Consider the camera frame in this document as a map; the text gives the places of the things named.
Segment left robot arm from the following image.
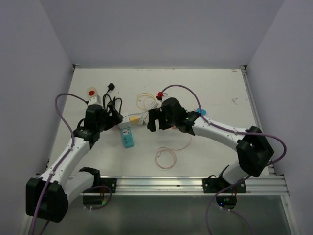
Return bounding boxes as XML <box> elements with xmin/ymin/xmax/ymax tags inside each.
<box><xmin>26</xmin><ymin>104</ymin><xmax>123</xmax><ymax>223</ymax></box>

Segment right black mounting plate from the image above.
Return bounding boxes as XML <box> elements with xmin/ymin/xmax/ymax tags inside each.
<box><xmin>202</xmin><ymin>175</ymin><xmax>247</xmax><ymax>194</ymax></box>

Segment beige power strip red sockets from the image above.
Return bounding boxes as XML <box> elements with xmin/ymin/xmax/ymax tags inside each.
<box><xmin>87</xmin><ymin>87</ymin><xmax>98</xmax><ymax>99</ymax></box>

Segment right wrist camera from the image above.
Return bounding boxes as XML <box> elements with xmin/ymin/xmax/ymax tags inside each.
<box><xmin>156</xmin><ymin>92</ymin><xmax>168</xmax><ymax>101</ymax></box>

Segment aluminium front rail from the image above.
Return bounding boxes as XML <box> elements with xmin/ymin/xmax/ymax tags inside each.
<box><xmin>75</xmin><ymin>176</ymin><xmax>289</xmax><ymax>195</ymax></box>

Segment teal USB power strip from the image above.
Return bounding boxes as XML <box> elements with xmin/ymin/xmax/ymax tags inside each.
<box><xmin>120</xmin><ymin>127</ymin><xmax>134</xmax><ymax>148</ymax></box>

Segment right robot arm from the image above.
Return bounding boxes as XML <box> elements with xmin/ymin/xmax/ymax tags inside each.
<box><xmin>147</xmin><ymin>97</ymin><xmax>274</xmax><ymax>192</ymax></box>

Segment blue adapter plug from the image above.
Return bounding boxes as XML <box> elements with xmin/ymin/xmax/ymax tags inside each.
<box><xmin>196</xmin><ymin>108</ymin><xmax>206</xmax><ymax>116</ymax></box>

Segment white power strip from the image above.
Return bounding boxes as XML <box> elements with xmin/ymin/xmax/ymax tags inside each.
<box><xmin>118</xmin><ymin>113</ymin><xmax>131</xmax><ymax>130</ymax></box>

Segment black mounting plate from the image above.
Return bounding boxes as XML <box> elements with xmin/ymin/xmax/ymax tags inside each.
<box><xmin>84</xmin><ymin>177</ymin><xmax>117</xmax><ymax>193</ymax></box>
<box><xmin>202</xmin><ymin>175</ymin><xmax>247</xmax><ymax>194</ymax></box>

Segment yellow charger with cable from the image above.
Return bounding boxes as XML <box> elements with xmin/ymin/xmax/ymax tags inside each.
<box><xmin>129</xmin><ymin>116</ymin><xmax>139</xmax><ymax>123</ymax></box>

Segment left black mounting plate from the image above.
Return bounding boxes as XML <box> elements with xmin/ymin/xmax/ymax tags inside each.
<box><xmin>84</xmin><ymin>177</ymin><xmax>117</xmax><ymax>193</ymax></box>

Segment thin pink USB cable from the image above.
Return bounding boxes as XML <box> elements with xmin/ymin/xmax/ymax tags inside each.
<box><xmin>155</xmin><ymin>133</ymin><xmax>193</xmax><ymax>171</ymax></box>

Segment black power cord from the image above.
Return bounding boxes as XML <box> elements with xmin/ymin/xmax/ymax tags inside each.
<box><xmin>102</xmin><ymin>83</ymin><xmax>123</xmax><ymax>116</ymax></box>

